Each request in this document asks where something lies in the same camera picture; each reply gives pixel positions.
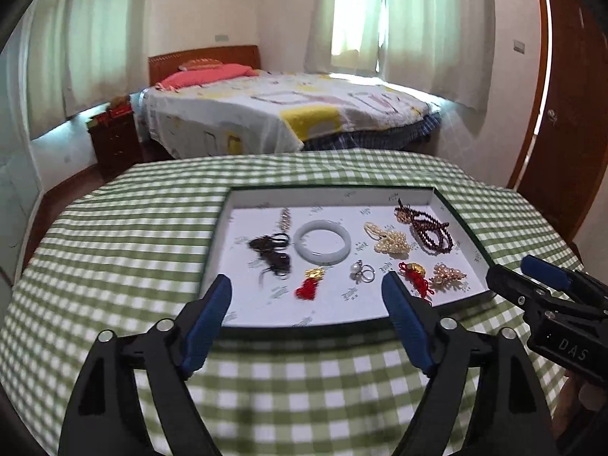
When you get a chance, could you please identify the red tassel gold charm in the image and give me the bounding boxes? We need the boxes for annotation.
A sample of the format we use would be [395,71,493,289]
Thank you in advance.
[399,261,434,302]

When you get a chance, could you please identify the silver pearl ring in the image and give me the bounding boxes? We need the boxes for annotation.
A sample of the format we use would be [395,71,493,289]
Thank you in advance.
[349,259,377,285]

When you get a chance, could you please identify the small red tassel charm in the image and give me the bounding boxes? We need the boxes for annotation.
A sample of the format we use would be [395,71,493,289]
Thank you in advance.
[295,268,326,301]

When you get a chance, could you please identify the green white jewelry tray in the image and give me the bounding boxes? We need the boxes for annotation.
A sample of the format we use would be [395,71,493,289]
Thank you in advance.
[198,185,494,339]

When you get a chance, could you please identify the right human hand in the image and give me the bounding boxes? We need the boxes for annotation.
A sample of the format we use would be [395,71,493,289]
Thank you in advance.
[553,370,607,439]

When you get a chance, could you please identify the white jade bangle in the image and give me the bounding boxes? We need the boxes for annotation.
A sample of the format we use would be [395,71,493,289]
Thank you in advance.
[294,219,352,266]

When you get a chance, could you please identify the brown wooden door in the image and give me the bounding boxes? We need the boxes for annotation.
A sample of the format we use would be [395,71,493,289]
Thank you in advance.
[508,0,607,242]

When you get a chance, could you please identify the dark wooden nightstand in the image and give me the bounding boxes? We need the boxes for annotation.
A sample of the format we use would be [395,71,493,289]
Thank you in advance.
[87,111,143,180]

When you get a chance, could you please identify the bed with patterned sheet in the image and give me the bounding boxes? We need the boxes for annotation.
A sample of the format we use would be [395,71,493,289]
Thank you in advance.
[139,71,441,158]

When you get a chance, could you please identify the glass sliding wardrobe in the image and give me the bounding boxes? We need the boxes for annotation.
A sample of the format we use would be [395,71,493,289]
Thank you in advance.
[1,44,42,286]

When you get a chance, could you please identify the red boxes on nightstand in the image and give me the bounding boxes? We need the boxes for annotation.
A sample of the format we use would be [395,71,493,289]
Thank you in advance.
[87,96,133,130]

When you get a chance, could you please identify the pink pillow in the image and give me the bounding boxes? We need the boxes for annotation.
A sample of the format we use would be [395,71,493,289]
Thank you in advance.
[155,64,259,90]

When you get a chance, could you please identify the red patterned cushion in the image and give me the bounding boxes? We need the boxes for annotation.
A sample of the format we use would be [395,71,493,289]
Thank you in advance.
[178,58,223,72]

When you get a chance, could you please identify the wooden headboard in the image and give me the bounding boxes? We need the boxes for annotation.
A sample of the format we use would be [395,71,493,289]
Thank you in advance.
[147,44,262,86]

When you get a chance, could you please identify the right white curtain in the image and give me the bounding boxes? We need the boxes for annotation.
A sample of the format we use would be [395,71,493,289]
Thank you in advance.
[304,0,495,111]

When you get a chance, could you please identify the white curtain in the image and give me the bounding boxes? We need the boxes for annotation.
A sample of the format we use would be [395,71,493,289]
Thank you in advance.
[26,0,147,139]
[304,0,495,111]

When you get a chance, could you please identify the left white curtain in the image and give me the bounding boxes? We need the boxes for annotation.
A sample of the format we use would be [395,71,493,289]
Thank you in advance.
[26,0,147,139]

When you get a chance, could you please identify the cream pearl necklace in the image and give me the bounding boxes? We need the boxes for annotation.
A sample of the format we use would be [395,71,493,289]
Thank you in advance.
[363,220,413,257]

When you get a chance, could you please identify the dark red bead necklace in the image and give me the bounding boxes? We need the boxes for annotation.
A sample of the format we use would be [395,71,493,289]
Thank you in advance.
[393,198,454,255]

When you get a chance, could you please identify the black cord bracelet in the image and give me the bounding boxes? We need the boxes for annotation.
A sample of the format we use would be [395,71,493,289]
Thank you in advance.
[247,231,293,287]

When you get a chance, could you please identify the white light switch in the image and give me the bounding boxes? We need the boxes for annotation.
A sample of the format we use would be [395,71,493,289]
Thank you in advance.
[513,40,526,55]

